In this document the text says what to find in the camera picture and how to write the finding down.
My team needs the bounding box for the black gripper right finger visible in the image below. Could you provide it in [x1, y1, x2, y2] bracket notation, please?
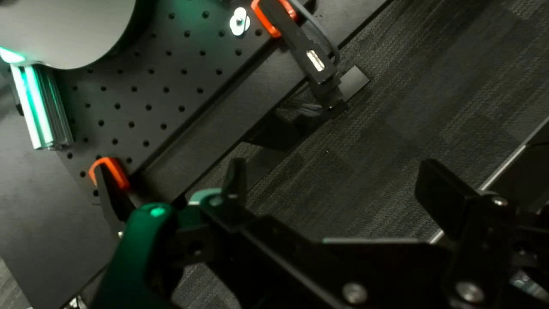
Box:
[414, 160, 516, 253]

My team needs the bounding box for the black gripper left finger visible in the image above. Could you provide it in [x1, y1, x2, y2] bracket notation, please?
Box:
[190, 158, 255, 230]

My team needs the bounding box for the robot base cylinder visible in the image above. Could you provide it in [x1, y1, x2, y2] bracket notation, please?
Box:
[0, 0, 138, 71]

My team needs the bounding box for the orange black clamp lower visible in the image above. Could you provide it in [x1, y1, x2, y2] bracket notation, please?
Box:
[88, 156, 136, 239]

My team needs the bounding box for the orange black clamp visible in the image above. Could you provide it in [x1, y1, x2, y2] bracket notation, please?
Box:
[88, 156, 136, 239]
[251, 0, 344, 112]

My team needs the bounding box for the orange black clamp upper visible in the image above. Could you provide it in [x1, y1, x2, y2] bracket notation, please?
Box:
[251, 0, 344, 112]

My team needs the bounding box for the green clamp handle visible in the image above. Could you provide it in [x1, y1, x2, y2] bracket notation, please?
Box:
[92, 203, 179, 309]

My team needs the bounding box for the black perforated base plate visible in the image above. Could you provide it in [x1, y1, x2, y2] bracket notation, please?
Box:
[56, 0, 390, 204]

